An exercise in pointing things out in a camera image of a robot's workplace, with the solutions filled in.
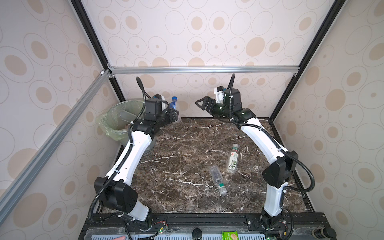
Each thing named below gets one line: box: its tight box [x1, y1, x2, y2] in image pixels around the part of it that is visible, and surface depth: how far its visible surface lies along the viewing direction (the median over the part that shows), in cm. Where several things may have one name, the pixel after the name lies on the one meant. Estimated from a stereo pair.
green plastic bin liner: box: [96, 100, 145, 141], surface depth 90 cm
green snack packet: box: [222, 230, 239, 240], surface depth 70 cm
